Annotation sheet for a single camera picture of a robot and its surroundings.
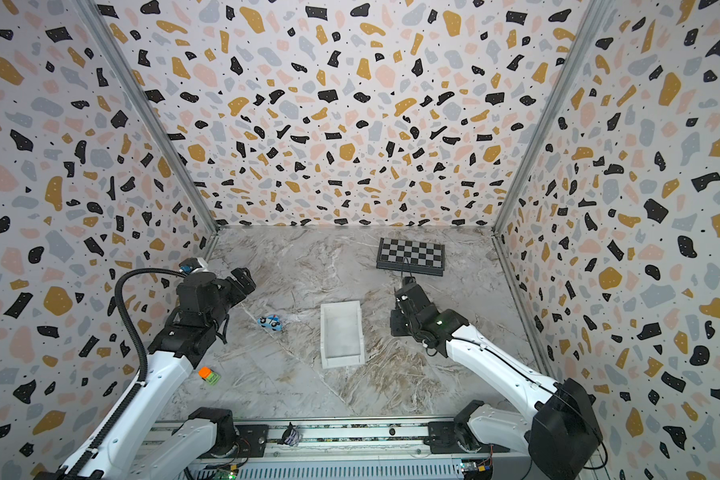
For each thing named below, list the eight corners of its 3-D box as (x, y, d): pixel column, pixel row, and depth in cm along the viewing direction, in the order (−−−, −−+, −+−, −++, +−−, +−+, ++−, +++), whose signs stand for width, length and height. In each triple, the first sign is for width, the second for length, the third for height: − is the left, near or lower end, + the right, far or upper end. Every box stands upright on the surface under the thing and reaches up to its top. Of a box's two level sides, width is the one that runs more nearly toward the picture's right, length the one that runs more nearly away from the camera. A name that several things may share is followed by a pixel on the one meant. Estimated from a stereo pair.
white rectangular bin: (323, 371, 87) (320, 361, 82) (323, 315, 99) (320, 303, 93) (365, 366, 88) (365, 356, 83) (360, 311, 100) (359, 300, 95)
